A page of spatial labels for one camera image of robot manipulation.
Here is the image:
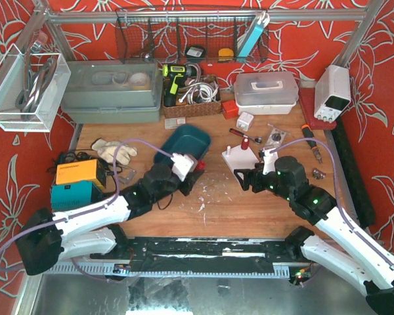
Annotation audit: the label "aluminium frame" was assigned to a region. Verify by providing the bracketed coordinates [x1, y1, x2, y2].
[0, 0, 394, 315]

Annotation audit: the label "small red spring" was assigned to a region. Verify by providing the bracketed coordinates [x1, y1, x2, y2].
[240, 138, 250, 151]

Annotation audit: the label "yellow tape measure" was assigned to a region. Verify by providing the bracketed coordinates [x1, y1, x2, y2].
[218, 48, 234, 62]

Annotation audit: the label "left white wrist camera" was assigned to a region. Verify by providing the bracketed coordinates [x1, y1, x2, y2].
[171, 153, 198, 182]

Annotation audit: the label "white power plug adapter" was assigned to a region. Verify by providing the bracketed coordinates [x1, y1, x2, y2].
[236, 112, 254, 131]

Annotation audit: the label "metal bracket piece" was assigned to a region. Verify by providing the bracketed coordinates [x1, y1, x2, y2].
[118, 167, 137, 185]

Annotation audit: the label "white power supply unit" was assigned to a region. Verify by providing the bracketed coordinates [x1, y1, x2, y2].
[314, 65, 351, 123]

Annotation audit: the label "small metal parts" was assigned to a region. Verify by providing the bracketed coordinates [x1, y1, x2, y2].
[312, 168, 326, 180]

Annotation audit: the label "white work glove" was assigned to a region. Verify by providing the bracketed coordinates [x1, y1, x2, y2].
[91, 138, 138, 165]

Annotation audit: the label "red small box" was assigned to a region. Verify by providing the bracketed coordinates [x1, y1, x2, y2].
[221, 100, 239, 119]

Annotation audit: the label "black wire hanging basket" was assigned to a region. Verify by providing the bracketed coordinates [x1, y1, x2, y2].
[114, 7, 270, 65]

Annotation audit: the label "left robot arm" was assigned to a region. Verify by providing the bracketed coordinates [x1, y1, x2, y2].
[16, 163, 204, 276]

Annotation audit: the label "white coiled cable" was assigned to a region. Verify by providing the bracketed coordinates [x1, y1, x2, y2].
[179, 81, 219, 104]

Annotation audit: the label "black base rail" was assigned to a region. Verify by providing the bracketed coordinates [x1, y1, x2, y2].
[90, 237, 310, 274]

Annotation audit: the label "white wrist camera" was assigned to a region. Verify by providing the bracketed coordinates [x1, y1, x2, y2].
[259, 148, 278, 175]
[171, 153, 198, 182]

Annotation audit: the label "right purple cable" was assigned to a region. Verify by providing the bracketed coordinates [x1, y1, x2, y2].
[269, 137, 394, 286]

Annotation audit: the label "white plastic case with handle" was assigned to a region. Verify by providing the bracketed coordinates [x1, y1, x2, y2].
[234, 72, 299, 116]

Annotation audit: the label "orange power box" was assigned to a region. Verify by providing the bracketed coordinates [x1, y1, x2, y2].
[56, 159, 106, 188]

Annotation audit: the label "red spool spring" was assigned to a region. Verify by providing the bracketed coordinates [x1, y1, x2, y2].
[196, 160, 206, 170]

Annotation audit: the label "teal plastic tray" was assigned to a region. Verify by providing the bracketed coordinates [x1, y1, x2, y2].
[161, 124, 211, 161]

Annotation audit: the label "grey plastic storage box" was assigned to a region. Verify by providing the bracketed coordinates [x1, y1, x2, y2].
[61, 60, 163, 124]

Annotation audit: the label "plastic bag with parts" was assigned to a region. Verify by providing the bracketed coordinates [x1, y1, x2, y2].
[265, 124, 288, 148]

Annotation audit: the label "black cable duct strip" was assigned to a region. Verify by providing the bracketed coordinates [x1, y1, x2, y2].
[332, 118, 376, 228]

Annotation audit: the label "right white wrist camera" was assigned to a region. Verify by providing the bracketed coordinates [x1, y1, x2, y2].
[259, 148, 278, 175]

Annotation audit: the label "teal power box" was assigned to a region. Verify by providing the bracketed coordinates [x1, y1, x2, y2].
[51, 180, 102, 211]

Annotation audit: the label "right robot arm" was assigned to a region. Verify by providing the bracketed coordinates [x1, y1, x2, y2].
[233, 156, 394, 314]

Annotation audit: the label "woven brown basket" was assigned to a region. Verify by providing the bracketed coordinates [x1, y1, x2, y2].
[161, 91, 221, 118]

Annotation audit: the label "purple cable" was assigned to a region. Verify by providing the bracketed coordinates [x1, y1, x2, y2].
[0, 138, 177, 283]
[269, 137, 394, 286]

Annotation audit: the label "orange black screwdriver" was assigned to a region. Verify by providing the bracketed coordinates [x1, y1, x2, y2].
[301, 124, 322, 164]

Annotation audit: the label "green yellow cordless drill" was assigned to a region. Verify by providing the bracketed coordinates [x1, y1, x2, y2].
[162, 64, 197, 107]

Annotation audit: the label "clear acrylic hanging box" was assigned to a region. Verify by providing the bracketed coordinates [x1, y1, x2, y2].
[0, 45, 71, 133]

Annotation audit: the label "white peg base plate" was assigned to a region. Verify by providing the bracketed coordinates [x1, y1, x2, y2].
[221, 145, 259, 172]

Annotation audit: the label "red handled ratchet wrench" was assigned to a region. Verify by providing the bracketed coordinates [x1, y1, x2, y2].
[229, 128, 262, 144]

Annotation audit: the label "clear small label bag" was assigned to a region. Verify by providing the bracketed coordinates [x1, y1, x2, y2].
[164, 117, 186, 129]

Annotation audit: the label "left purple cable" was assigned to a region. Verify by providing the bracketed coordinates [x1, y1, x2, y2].
[0, 138, 177, 283]

